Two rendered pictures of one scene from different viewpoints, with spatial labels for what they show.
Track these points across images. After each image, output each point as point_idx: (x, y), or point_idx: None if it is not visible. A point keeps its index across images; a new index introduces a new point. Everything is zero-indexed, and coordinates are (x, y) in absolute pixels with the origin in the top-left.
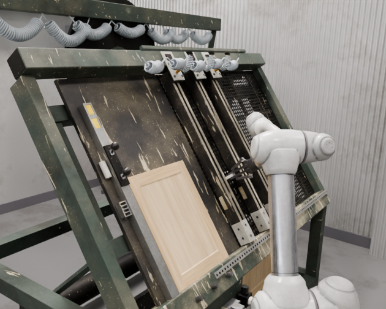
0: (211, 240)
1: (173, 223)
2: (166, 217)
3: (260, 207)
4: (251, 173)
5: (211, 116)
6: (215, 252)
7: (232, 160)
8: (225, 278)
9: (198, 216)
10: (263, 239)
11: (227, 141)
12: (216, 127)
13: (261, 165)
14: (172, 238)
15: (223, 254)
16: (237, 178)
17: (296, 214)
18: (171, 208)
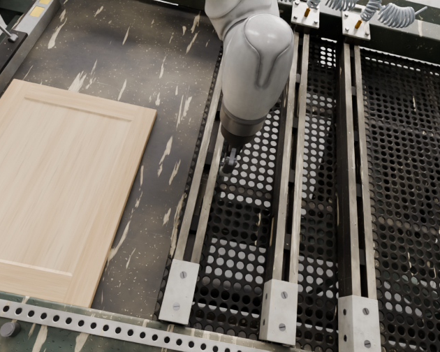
0: (75, 248)
1: (22, 170)
2: (20, 155)
3: (287, 279)
4: (228, 149)
5: (288, 81)
6: (57, 274)
7: (281, 158)
8: None
9: (93, 195)
10: (225, 350)
11: (295, 126)
12: (287, 98)
13: (223, 116)
14: None
15: (76, 291)
16: (223, 166)
17: None
18: (48, 151)
